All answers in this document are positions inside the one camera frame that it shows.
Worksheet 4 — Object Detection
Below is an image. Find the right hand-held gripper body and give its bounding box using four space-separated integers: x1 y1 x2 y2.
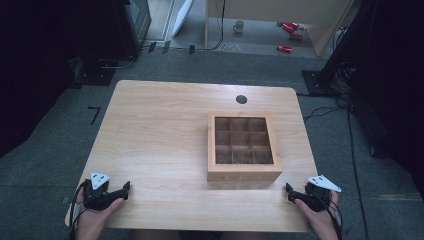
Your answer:
302 174 343 213

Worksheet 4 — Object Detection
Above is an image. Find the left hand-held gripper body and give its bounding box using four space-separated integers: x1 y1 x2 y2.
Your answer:
81 171 114 212

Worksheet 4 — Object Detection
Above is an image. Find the person's right hand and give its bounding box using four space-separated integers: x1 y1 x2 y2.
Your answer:
294 190 340 240

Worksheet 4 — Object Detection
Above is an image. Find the person's left hand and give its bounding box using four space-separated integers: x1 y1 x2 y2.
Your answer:
75 189 126 240

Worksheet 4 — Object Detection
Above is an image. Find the wooden compartment box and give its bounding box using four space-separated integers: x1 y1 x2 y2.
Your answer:
206 111 284 183

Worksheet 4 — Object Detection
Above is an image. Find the black stand base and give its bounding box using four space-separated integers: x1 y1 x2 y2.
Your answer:
69 56 118 88
301 69 341 98

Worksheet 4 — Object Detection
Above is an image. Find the dark cabinet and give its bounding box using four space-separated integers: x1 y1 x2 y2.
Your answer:
111 0 153 59

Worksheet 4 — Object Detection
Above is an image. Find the grey mug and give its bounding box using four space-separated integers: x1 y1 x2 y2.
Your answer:
232 19 246 34

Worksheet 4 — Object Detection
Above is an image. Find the white board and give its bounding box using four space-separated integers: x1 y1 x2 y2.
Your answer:
171 0 195 38

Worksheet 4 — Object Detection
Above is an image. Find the light wooden shelf unit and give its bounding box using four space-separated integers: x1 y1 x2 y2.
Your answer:
204 0 355 58

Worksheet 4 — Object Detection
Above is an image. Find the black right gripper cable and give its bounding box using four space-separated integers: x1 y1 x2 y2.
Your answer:
313 189 344 240

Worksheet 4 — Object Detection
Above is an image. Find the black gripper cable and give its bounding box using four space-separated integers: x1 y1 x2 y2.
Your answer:
67 179 92 240
313 189 344 240

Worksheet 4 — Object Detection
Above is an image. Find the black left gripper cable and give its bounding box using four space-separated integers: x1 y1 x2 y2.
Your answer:
67 179 92 240

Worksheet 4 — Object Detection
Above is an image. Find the black floor cable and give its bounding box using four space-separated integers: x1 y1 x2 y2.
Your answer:
296 93 371 240

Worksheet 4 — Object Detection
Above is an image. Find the black hanging cable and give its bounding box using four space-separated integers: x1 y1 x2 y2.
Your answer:
194 0 227 52

